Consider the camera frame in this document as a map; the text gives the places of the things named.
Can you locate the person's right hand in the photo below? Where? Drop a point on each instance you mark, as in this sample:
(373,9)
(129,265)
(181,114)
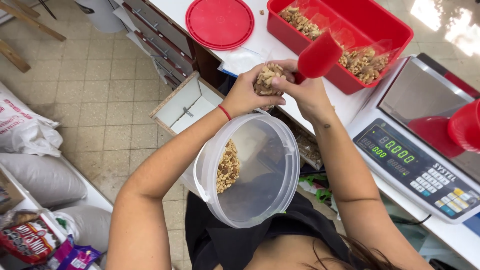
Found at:
(309,99)

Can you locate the person's left hand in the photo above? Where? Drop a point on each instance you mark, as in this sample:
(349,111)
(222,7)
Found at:
(242,95)

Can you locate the small clear bag of peanuts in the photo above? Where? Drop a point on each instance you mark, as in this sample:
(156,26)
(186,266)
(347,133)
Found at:
(267,79)

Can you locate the red plastic scoop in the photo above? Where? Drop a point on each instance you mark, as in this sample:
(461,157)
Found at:
(318,56)

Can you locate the stack of clear plastic bags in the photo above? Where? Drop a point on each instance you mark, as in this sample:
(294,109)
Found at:
(240,60)

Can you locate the clear bag of seeds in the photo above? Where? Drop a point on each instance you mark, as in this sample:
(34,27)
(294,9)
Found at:
(308,147)

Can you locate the open white wooden drawer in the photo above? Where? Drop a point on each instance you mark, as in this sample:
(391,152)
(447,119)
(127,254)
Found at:
(187,107)

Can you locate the clear bag of walnuts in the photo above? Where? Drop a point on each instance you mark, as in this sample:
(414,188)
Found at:
(300,21)
(363,63)

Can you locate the red round lid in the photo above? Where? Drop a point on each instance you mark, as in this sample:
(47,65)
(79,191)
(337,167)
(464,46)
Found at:
(219,23)

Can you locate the clear plastic bucket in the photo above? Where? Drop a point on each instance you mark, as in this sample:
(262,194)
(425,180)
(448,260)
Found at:
(258,180)

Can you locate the green plastic item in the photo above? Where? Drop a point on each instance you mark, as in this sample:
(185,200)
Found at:
(318,187)

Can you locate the red plastic tub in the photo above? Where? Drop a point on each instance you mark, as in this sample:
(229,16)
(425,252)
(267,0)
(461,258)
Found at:
(375,26)

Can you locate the white digital scale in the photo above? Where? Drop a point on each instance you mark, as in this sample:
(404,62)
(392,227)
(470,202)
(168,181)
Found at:
(420,165)

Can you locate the person's black clothing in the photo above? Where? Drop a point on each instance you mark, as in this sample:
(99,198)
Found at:
(232,243)

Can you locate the red plastic bowl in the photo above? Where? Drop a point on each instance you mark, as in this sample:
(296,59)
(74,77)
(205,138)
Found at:
(465,125)

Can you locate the white bin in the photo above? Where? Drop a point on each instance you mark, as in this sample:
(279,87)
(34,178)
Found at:
(99,15)

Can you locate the grey sack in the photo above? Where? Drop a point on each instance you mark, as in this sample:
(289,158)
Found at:
(41,178)
(88,225)

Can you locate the white printed sack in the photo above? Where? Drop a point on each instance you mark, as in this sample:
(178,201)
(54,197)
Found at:
(22,127)

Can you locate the purple snack packet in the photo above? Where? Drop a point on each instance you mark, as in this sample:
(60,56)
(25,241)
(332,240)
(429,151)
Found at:
(73,258)

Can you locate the red snack packet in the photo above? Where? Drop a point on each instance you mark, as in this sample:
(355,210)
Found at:
(28,238)

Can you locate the wooden frame legs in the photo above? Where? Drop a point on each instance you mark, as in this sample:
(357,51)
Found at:
(22,30)

